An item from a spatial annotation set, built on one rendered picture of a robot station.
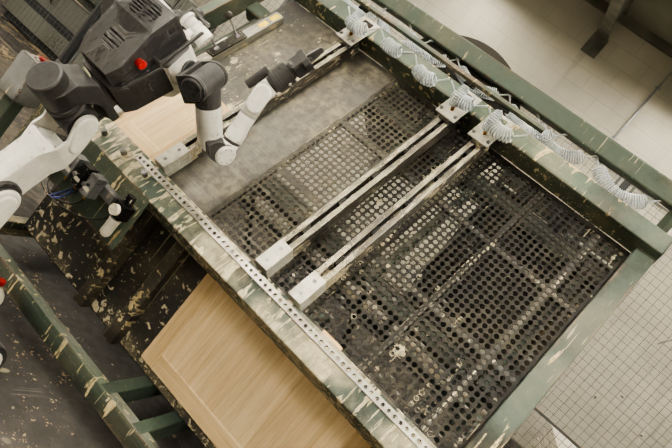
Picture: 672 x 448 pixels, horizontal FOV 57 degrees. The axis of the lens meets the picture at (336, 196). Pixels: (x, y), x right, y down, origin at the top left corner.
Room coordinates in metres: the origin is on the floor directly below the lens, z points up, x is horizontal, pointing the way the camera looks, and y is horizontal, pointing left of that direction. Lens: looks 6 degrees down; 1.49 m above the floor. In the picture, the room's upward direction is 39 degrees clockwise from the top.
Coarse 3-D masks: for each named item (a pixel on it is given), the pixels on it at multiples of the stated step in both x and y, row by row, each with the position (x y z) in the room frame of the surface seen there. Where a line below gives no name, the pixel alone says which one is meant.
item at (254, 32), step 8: (280, 16) 2.98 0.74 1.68; (256, 24) 2.93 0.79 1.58; (272, 24) 2.95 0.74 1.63; (280, 24) 3.00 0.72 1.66; (248, 32) 2.89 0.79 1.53; (256, 32) 2.90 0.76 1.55; (264, 32) 2.94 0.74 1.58; (248, 40) 2.89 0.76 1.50; (232, 48) 2.83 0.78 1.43; (240, 48) 2.88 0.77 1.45; (200, 56) 2.76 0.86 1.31; (208, 56) 2.77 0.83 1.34; (216, 56) 2.78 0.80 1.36; (224, 56) 2.82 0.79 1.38; (120, 112) 2.52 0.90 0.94
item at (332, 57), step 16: (352, 16) 2.76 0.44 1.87; (368, 32) 2.88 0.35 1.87; (336, 48) 2.85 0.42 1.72; (352, 48) 2.88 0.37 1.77; (320, 64) 2.77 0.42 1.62; (336, 64) 2.86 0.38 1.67; (304, 80) 2.73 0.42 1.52; (288, 96) 2.71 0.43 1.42; (224, 128) 2.49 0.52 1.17; (176, 144) 2.41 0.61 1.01; (192, 144) 2.42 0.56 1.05; (160, 160) 2.35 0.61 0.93; (176, 160) 2.37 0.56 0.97; (192, 160) 2.45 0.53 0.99
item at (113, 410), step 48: (48, 240) 2.68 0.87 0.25; (96, 240) 2.61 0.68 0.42; (144, 240) 2.54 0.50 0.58; (96, 288) 2.50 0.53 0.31; (144, 288) 2.42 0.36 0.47; (192, 288) 2.43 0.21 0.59; (48, 336) 2.29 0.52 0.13; (144, 336) 2.44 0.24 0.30; (384, 336) 3.29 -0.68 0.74; (96, 384) 2.18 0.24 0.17; (432, 384) 3.17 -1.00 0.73
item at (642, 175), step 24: (384, 0) 3.40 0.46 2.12; (408, 0) 3.37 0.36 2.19; (408, 24) 3.37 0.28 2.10; (432, 24) 3.29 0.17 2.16; (456, 48) 3.23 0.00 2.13; (480, 72) 3.17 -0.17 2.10; (504, 72) 3.13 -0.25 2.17; (528, 96) 3.07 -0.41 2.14; (552, 120) 3.01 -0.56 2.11; (576, 120) 2.98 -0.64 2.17; (576, 144) 3.03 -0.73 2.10; (600, 144) 2.92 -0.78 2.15; (624, 168) 2.87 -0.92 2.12; (648, 168) 2.84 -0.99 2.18; (648, 192) 2.84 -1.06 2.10
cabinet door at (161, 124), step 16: (176, 96) 2.63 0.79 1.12; (128, 112) 2.55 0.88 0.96; (144, 112) 2.56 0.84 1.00; (160, 112) 2.57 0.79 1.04; (176, 112) 2.58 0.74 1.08; (192, 112) 2.59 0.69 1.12; (224, 112) 2.61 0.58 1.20; (128, 128) 2.50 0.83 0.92; (144, 128) 2.51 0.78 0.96; (160, 128) 2.52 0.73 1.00; (176, 128) 2.53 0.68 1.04; (192, 128) 2.54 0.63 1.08; (144, 144) 2.46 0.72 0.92; (160, 144) 2.47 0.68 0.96
